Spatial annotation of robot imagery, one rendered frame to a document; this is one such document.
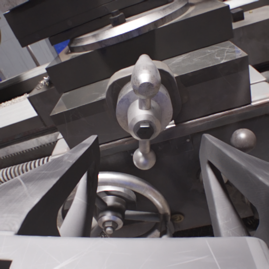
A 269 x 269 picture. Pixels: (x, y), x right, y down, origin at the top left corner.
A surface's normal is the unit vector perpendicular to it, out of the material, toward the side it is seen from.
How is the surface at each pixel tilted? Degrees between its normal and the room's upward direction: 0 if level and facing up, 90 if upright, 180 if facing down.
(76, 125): 90
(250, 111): 90
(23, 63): 90
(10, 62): 90
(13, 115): 36
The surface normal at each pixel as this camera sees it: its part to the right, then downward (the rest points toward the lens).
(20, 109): -0.27, -0.30
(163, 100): -0.02, 0.57
